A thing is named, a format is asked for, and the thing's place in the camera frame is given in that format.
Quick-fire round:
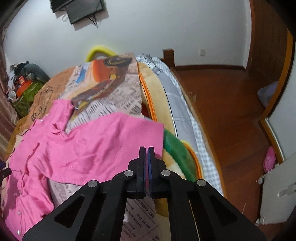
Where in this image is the pink knit cardigan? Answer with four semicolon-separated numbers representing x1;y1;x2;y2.
3;99;164;240

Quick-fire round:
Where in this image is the yellow plush blanket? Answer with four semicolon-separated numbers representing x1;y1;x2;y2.
137;61;204;218

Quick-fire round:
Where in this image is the grey foam floor mat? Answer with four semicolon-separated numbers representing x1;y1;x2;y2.
255;155;296;225

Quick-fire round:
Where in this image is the grey checked mattress sheet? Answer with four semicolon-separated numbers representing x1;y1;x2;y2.
136;54;223;194

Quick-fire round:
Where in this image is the pink spotted slipper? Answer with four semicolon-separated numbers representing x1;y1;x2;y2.
263;146;276;173

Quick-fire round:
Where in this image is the striped red curtain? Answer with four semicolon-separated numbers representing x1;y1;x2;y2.
0;31;19;161

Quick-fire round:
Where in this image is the newspaper print bed cover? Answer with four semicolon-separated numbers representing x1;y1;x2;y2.
5;52;163;241

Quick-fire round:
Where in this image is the green camouflage storage box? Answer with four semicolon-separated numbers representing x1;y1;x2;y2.
12;81;44;118

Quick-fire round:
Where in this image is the orange box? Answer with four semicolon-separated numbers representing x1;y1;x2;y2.
16;75;33;97

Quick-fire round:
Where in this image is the grey plush toy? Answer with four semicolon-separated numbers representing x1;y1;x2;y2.
21;63;50;83

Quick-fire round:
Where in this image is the yellow foam tube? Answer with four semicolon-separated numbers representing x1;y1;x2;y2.
85;46;116;62

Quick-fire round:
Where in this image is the wooden bed post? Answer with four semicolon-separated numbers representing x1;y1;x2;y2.
162;49;175;68

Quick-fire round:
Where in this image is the wall power socket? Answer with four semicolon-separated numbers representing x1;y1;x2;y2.
199;49;206;56

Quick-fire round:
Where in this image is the small wall monitor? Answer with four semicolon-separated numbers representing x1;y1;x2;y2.
66;0;105;25

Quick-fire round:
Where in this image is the large wall television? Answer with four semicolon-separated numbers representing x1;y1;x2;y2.
50;0;73;13

